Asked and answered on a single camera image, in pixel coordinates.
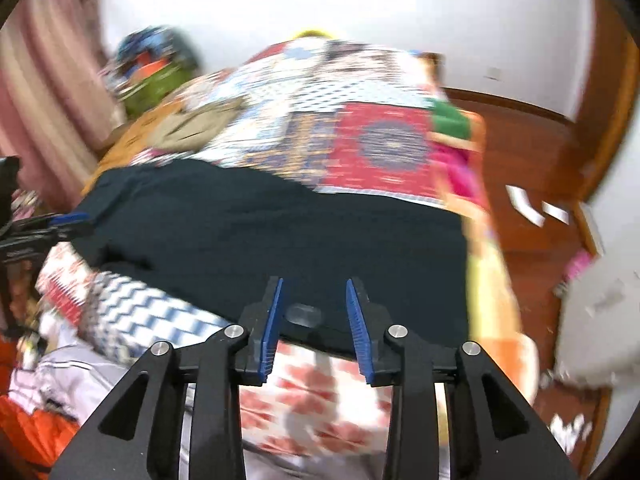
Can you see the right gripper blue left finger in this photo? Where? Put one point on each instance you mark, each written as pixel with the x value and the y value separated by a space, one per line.
pixel 261 323

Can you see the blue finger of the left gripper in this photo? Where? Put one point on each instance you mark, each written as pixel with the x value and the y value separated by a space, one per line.
pixel 74 217

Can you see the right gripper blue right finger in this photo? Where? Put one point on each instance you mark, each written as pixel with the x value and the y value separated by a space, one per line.
pixel 378 361

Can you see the dark navy pants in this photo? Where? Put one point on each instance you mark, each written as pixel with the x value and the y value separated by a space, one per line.
pixel 214 237

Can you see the orange cardboard box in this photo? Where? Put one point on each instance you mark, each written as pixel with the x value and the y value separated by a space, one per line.
pixel 132 142

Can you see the pink striped curtain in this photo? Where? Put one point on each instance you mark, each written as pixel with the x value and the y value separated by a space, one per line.
pixel 57 115

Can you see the khaki folded pants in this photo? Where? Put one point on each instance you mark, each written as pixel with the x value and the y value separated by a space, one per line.
pixel 190 130

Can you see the clothes pile on floor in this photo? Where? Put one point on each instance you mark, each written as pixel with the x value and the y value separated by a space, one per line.
pixel 71 379

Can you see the green storage bag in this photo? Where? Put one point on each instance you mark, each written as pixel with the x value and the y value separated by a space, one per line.
pixel 150 91

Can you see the blue patterned bundle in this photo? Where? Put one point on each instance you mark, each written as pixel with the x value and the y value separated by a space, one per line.
pixel 155 44

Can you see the colourful patchwork bed quilt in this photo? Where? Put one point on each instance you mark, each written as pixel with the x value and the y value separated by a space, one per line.
pixel 377 123

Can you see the yellow curved headboard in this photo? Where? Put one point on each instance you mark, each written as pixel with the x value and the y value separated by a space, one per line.
pixel 313 33

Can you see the brown wooden door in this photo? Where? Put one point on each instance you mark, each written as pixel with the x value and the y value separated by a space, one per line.
pixel 608 99

